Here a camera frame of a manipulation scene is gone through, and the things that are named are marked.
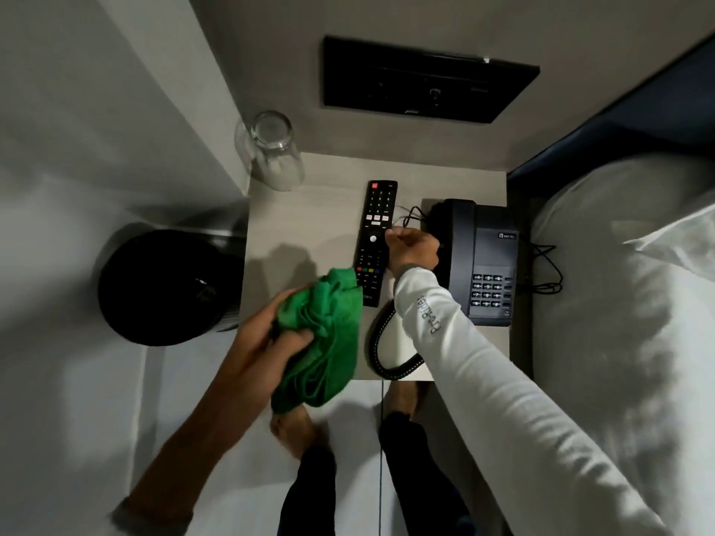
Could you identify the person's right foot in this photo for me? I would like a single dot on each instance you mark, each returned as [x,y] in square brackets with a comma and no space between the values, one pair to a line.
[403,399]

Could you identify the white duvet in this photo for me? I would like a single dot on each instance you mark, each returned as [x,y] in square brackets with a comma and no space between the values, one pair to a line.
[625,373]

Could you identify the person's foot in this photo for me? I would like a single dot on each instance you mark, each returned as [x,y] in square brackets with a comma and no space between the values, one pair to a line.
[293,435]
[403,399]

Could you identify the black remote control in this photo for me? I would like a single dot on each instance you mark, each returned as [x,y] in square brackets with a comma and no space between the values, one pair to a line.
[375,239]

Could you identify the light wood nightstand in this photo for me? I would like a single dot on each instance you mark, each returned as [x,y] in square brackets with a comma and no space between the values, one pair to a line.
[324,217]

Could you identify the person's right leg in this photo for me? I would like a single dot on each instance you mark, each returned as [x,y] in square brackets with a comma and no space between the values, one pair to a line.
[419,480]

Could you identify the person's left forearm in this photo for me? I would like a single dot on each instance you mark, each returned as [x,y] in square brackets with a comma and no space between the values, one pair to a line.
[184,446]

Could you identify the black trash bin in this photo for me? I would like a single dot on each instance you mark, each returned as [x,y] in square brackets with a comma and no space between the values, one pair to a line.
[167,287]

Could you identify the person's left hand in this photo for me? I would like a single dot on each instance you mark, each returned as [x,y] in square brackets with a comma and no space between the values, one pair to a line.
[254,343]

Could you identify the person's right thumb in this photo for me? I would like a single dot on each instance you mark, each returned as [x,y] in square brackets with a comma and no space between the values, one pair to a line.
[397,234]

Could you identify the black wall switch panel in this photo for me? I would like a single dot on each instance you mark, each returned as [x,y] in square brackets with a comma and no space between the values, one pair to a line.
[424,80]

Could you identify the person's right forearm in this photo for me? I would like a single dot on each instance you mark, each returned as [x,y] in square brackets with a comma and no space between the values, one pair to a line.
[502,407]

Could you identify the person's left leg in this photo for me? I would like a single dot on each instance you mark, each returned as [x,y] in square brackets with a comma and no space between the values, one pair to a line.
[307,491]

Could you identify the person's left thumb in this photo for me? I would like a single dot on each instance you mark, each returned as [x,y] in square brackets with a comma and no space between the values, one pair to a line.
[297,337]

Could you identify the white pillow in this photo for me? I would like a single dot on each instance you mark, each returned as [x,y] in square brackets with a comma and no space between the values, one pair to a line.
[681,234]

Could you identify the dark blue headboard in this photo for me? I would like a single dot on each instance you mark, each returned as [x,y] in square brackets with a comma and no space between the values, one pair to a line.
[620,128]

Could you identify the person's leg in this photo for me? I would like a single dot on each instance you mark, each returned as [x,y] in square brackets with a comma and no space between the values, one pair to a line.
[307,491]
[419,480]

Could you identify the green cleaning cloth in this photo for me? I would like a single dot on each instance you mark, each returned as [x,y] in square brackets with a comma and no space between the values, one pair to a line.
[327,334]

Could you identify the clear drinking glass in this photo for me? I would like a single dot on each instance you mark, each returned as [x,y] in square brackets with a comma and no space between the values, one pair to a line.
[271,150]

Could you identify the black desk telephone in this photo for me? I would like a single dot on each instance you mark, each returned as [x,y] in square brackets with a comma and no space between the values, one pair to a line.
[486,262]

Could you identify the person's left foot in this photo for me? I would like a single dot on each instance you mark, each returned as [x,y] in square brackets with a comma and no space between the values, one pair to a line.
[293,435]

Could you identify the person's right hand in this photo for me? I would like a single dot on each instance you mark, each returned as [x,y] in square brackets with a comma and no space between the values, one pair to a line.
[413,250]

